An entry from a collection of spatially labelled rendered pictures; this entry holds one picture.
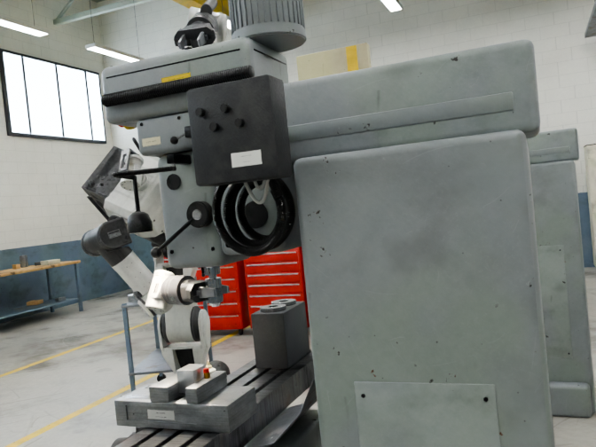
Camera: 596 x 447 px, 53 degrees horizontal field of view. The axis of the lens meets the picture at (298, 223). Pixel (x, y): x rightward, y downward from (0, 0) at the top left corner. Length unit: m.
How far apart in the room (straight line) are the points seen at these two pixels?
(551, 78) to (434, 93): 9.23
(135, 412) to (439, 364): 0.81
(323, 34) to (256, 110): 10.21
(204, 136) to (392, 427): 0.75
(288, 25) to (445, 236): 0.69
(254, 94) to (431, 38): 9.71
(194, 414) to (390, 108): 0.89
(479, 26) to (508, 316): 9.70
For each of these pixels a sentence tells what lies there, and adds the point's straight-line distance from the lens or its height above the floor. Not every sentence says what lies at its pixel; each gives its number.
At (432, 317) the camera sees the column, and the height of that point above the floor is 1.19.
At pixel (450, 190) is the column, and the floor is 1.45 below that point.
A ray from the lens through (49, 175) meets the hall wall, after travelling 12.04.
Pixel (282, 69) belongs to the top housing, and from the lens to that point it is 1.72.
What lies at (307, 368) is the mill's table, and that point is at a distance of 2.07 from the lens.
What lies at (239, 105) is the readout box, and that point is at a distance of 1.26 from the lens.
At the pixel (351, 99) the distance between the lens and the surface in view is 1.44.
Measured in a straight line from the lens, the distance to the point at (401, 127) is 1.40.
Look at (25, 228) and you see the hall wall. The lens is 11.51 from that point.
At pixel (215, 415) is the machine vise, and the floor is 0.96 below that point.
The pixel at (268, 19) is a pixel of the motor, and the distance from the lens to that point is 1.58.
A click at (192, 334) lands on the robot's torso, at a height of 0.98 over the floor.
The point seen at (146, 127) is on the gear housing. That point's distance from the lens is 1.69.
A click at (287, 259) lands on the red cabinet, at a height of 0.86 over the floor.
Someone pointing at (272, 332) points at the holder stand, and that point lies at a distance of 2.02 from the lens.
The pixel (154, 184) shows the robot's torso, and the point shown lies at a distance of 2.13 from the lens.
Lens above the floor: 1.45
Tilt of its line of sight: 2 degrees down
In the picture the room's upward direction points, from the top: 6 degrees counter-clockwise
